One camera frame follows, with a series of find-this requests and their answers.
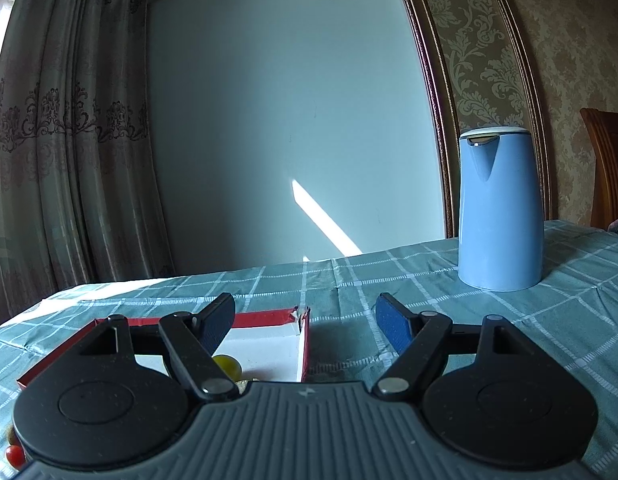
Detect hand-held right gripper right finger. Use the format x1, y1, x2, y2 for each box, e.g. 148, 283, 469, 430
371, 292, 537, 402

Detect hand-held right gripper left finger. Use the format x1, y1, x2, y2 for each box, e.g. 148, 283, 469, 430
79, 293, 242, 402

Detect red cardboard box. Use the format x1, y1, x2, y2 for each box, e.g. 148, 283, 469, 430
16, 305, 311, 391

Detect green tomato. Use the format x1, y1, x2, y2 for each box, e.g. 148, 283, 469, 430
212, 355, 242, 381

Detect green checkered tablecloth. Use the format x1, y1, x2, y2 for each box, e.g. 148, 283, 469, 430
0, 219, 618, 480

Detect blue electric kettle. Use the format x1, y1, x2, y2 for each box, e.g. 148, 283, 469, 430
456, 127, 545, 292

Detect patterned grey curtain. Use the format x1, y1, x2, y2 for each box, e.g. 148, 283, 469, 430
0, 0, 176, 322

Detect wooden chair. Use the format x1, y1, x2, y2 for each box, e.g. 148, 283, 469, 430
580, 107, 618, 231

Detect wooden wall moulding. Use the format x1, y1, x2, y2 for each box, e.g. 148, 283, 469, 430
389, 0, 555, 241

